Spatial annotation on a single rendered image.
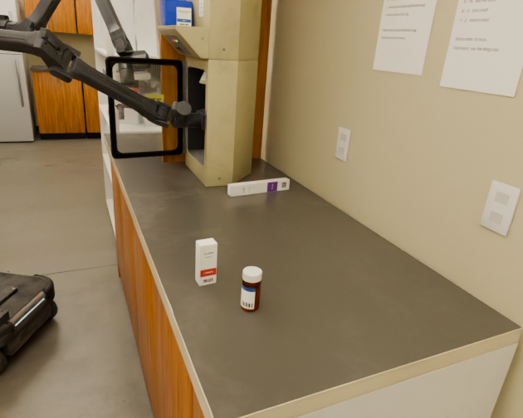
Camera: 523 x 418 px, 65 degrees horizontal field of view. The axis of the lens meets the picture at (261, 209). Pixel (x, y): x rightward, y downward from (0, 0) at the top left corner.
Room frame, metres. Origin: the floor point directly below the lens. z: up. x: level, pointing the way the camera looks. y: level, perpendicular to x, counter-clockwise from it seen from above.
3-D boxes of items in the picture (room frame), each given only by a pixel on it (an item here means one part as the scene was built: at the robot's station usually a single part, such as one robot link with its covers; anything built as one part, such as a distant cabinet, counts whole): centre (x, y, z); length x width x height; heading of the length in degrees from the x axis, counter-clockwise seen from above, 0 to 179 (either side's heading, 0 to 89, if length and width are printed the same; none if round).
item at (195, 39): (1.63, 0.34, 1.46); 0.32 x 0.11 x 0.10; 26
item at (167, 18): (1.70, 0.38, 1.56); 0.10 x 0.10 x 0.09; 26
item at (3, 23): (1.86, 1.12, 1.45); 0.09 x 0.08 x 0.12; 175
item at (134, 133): (1.70, 0.50, 1.19); 0.30 x 0.01 x 0.40; 122
